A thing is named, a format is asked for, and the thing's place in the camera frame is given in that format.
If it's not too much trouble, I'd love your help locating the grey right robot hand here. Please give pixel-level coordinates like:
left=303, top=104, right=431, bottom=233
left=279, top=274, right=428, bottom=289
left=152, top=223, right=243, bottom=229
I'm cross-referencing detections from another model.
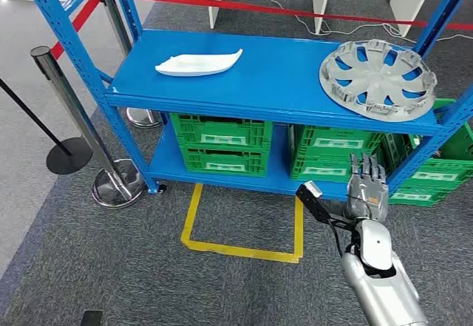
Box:
left=346, top=153, right=389, bottom=222

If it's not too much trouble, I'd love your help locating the silver wheel hubcap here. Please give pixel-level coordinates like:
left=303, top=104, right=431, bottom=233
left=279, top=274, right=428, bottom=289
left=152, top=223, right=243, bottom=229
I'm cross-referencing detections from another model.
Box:
left=318, top=38, right=438, bottom=123

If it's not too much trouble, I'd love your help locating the blue metal shelf rack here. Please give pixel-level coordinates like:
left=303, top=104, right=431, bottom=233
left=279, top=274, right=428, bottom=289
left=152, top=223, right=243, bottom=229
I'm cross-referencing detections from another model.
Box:
left=16, top=0, right=473, bottom=203

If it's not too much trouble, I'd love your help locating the white plastic trim part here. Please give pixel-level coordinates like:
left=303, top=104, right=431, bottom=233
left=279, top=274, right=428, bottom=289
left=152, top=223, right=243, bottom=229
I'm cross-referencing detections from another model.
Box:
left=155, top=48, right=244, bottom=78

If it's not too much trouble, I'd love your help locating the wide white table leg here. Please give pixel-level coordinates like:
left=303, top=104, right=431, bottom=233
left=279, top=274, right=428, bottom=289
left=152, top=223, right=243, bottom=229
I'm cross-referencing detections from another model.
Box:
left=389, top=0, right=441, bottom=38

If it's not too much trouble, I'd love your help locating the red barrier belt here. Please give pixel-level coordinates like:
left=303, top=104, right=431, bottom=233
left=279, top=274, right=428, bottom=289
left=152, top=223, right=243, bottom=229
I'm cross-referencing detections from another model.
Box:
left=50, top=0, right=101, bottom=61
left=131, top=0, right=473, bottom=32

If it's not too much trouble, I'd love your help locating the black robot foot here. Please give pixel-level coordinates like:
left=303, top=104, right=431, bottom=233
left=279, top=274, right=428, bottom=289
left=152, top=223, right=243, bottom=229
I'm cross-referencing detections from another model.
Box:
left=80, top=310, right=104, bottom=326

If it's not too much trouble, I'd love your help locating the black camera cable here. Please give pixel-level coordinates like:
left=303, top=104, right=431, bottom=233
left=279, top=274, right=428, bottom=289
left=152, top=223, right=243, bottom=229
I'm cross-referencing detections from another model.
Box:
left=330, top=218, right=346, bottom=259

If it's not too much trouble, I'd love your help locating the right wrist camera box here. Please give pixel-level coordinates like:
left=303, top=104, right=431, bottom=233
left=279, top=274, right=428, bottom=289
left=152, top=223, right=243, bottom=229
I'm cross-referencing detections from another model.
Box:
left=295, top=180, right=355, bottom=231

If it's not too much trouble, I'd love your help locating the white floor cable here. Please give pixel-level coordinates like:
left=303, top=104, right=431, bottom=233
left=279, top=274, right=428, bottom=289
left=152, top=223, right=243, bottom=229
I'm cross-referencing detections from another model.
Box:
left=251, top=0, right=473, bottom=43

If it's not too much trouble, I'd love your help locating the chrome stanchion post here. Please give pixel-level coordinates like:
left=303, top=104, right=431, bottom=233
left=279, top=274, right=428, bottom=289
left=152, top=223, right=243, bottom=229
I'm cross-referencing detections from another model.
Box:
left=97, top=0, right=164, bottom=130
left=30, top=45, right=146, bottom=210

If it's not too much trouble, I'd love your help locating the black stanchion post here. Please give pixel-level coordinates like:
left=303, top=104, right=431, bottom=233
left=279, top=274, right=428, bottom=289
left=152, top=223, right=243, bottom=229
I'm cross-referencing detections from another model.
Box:
left=0, top=78, right=93, bottom=176

